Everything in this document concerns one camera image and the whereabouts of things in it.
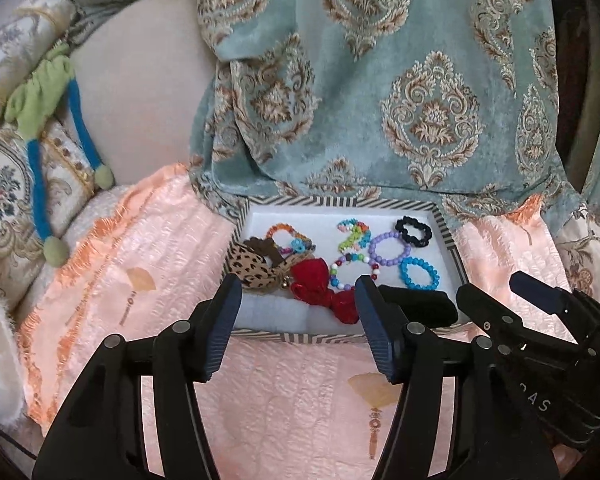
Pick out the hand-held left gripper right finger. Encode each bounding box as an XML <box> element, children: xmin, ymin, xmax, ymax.
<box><xmin>354</xmin><ymin>274</ymin><xmax>561</xmax><ymax>480</ymax></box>

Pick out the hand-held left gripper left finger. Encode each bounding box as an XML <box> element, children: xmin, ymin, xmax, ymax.
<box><xmin>32</xmin><ymin>275</ymin><xmax>244</xmax><ymax>480</ymax></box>

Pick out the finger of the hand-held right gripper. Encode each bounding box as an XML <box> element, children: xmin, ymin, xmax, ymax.
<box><xmin>509</xmin><ymin>270</ymin><xmax>579</xmax><ymax>314</ymax></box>
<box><xmin>455</xmin><ymin>282</ymin><xmax>524</xmax><ymax>349</ymax></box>

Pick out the leopard print scrunchie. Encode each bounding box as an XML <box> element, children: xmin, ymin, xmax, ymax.
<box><xmin>228</xmin><ymin>242</ymin><xmax>301</xmax><ymax>294</ymax></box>

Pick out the striped jewelry box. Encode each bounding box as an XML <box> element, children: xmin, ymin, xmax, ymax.
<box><xmin>221</xmin><ymin>195</ymin><xmax>474</xmax><ymax>346</ymax></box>

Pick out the light blue towel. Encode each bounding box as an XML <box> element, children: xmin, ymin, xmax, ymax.
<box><xmin>235</xmin><ymin>290</ymin><xmax>369</xmax><ymax>337</ymax></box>

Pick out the embroidered beige cushion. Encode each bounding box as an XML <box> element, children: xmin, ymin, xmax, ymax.
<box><xmin>554</xmin><ymin>200</ymin><xmax>600</xmax><ymax>303</ymax></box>

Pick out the brown scrunchie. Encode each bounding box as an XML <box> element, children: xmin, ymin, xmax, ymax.
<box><xmin>243</xmin><ymin>236</ymin><xmax>287</xmax><ymax>267</ymax></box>

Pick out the red scrunchie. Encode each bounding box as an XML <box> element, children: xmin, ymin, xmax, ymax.
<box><xmin>290</xmin><ymin>257</ymin><xmax>360</xmax><ymax>324</ymax></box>

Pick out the pink quilted blanket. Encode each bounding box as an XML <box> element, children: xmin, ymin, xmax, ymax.
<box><xmin>15</xmin><ymin>162</ymin><xmax>577</xmax><ymax>480</ymax></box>

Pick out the dark wooden furniture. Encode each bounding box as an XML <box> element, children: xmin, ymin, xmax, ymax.
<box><xmin>550</xmin><ymin>0</ymin><xmax>600</xmax><ymax>197</ymax></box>

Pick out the beige sofa cushion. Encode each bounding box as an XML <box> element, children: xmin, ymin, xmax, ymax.
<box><xmin>69</xmin><ymin>0</ymin><xmax>217</xmax><ymax>187</ymax></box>

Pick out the teal damask blanket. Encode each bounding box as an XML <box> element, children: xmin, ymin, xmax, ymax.
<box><xmin>40</xmin><ymin>0</ymin><xmax>597</xmax><ymax>222</ymax></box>

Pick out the floral embroidered cushion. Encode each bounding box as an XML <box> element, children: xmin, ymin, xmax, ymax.
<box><xmin>0</xmin><ymin>120</ymin><xmax>109</xmax><ymax>267</ymax></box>

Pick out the green and blue plush toy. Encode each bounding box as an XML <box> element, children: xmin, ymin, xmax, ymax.
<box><xmin>4</xmin><ymin>42</ymin><xmax>117</xmax><ymax>267</ymax></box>

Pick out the silky embroidered cushion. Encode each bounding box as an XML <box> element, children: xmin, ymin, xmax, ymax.
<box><xmin>0</xmin><ymin>0</ymin><xmax>82</xmax><ymax>133</ymax></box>

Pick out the blue bead bracelet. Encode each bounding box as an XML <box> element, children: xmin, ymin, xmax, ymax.
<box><xmin>399</xmin><ymin>256</ymin><xmax>440</xmax><ymax>291</ymax></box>

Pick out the multicolour bead bracelet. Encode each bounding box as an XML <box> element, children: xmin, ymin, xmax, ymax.
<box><xmin>330</xmin><ymin>252</ymin><xmax>382</xmax><ymax>294</ymax></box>

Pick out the purple bead bracelet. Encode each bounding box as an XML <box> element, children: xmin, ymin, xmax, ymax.
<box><xmin>367</xmin><ymin>230</ymin><xmax>414</xmax><ymax>267</ymax></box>

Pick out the pastel rainbow bead bracelet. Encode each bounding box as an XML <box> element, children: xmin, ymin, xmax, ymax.
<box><xmin>336</xmin><ymin>217</ymin><xmax>374</xmax><ymax>257</ymax></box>

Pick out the black bead bracelet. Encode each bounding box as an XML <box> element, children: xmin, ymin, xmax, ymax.
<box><xmin>395</xmin><ymin>215</ymin><xmax>434</xmax><ymax>249</ymax></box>

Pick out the orange rainbow loom bracelet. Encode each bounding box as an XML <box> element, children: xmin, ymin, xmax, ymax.
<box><xmin>266</xmin><ymin>222</ymin><xmax>314</xmax><ymax>257</ymax></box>

